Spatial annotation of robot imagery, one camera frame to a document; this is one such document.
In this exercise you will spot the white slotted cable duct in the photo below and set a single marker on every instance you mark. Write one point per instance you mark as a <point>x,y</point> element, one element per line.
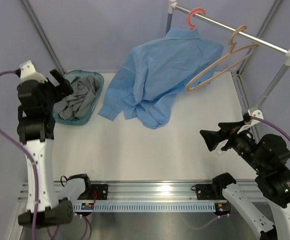
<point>145,207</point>

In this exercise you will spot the white metal clothes rack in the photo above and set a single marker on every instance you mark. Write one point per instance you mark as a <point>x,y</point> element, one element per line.
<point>263,81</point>

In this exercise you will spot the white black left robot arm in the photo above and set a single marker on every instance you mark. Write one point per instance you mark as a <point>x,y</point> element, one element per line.
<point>45,207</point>

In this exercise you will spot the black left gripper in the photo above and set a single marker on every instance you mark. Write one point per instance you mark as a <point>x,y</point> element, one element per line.
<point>63,89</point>

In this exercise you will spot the aluminium mounting rail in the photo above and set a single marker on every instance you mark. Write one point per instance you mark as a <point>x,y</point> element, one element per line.
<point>157,191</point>

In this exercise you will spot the teal plastic bin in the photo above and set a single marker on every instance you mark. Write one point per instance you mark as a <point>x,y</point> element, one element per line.
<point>70,76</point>

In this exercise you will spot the grey shirt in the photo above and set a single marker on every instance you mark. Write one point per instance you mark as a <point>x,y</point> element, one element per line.
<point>76,106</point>

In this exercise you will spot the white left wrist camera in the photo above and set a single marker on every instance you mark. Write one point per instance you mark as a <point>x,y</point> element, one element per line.
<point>28,72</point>

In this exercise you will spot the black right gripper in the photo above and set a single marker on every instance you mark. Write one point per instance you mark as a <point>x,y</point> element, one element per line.
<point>212,138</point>

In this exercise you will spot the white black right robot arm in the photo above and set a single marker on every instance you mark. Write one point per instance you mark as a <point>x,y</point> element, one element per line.
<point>268,159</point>

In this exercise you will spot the blue shirt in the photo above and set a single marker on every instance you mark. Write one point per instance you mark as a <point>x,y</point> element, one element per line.
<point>147,83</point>

